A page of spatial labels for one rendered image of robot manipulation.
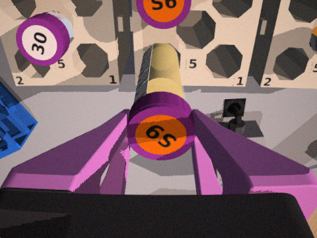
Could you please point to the grey flat mat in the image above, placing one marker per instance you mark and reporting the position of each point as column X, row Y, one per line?
column 287, row 118

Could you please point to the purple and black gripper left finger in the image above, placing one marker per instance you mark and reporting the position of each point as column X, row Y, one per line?
column 78, row 164

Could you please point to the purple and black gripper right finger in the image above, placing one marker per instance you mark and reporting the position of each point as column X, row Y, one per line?
column 246, row 167

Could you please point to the blue tube rack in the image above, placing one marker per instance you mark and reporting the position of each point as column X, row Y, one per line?
column 16, row 123

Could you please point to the white button box with label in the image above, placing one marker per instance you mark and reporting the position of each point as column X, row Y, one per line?
column 248, row 129

